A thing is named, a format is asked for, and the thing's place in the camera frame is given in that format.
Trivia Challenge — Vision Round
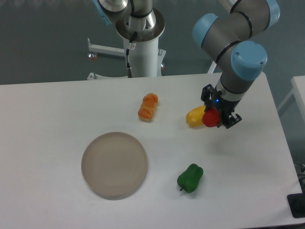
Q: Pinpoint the black device at table edge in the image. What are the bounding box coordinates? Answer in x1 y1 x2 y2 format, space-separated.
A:
287 193 305 219

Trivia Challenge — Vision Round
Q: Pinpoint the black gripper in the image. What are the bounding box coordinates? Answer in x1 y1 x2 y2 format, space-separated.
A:
201 84 242 129

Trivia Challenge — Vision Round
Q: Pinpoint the white side table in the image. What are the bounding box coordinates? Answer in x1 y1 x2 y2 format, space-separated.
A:
276 75 305 119

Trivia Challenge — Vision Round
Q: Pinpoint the black grey cable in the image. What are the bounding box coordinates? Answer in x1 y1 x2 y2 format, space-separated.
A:
125 31 138 78

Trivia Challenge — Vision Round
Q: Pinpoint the yellow pepper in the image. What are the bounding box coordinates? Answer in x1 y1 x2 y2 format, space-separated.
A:
186 105 205 128

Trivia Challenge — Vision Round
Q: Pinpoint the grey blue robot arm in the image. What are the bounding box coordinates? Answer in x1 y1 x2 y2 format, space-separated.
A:
93 0 280 128

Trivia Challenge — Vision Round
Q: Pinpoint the orange pepper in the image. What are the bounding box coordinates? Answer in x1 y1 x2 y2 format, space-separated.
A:
138 93 158 122

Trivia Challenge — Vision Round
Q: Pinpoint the green pepper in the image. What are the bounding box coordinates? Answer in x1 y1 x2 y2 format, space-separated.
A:
177 164 204 193

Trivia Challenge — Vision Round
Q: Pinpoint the beige round plate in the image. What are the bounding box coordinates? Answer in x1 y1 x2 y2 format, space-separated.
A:
81 132 148 200

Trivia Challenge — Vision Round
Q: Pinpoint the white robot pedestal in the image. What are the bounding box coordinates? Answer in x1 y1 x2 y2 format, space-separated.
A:
87 8 166 78

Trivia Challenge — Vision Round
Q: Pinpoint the red pepper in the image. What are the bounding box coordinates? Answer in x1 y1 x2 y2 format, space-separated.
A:
202 107 221 127

